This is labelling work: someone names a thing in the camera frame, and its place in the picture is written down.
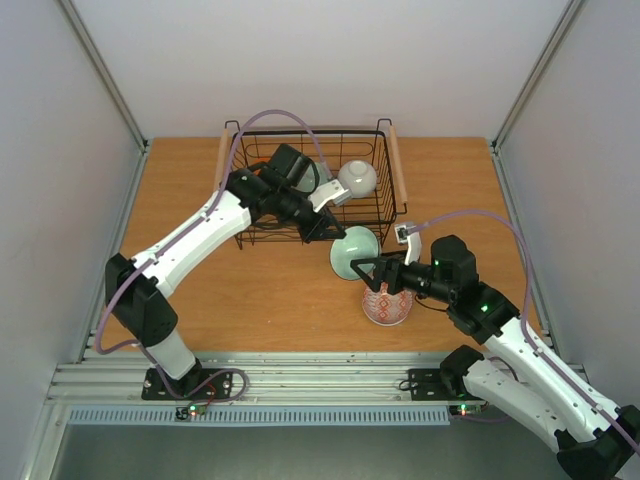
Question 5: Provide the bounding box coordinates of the right small circuit board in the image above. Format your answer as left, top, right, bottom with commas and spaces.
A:
449, 403, 484, 417

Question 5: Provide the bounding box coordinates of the white ceramic bowl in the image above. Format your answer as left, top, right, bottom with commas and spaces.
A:
338, 160, 377, 199

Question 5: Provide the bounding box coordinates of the blue slotted cable duct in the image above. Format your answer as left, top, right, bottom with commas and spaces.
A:
68, 405, 450, 427

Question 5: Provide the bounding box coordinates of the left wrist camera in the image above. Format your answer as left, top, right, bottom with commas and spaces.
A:
308, 179, 353, 213

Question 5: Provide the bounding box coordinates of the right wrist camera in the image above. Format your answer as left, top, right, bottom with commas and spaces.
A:
394, 222, 422, 266

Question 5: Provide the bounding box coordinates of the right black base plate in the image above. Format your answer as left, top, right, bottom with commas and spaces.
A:
406, 368, 480, 403

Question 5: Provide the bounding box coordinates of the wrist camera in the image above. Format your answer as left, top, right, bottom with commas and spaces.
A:
308, 179, 353, 213
394, 222, 422, 266

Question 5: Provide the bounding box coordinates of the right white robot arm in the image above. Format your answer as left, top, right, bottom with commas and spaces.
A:
350, 235, 639, 479

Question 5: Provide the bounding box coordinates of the small circuit board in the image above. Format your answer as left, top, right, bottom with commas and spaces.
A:
175, 404, 208, 421
449, 403, 484, 417

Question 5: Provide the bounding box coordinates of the celadon green bowl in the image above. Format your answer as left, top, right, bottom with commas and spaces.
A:
294, 162, 329, 194
329, 226, 380, 280

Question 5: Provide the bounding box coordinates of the red patterned bowl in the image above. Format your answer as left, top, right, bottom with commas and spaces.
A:
362, 283, 413, 326

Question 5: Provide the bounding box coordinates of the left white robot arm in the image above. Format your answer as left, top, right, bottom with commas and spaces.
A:
103, 144, 352, 399

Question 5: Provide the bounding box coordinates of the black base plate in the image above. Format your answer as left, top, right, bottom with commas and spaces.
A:
406, 368, 480, 403
141, 368, 234, 401

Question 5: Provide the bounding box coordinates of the aluminium rail frame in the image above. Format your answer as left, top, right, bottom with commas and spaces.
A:
45, 340, 449, 406

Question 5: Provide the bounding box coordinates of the left small circuit board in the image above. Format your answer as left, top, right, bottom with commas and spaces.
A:
175, 404, 208, 421

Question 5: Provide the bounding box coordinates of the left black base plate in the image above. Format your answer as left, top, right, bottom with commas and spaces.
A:
141, 368, 234, 401

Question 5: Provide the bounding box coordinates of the orange bowl white inside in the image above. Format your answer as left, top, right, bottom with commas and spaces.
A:
249, 160, 269, 175

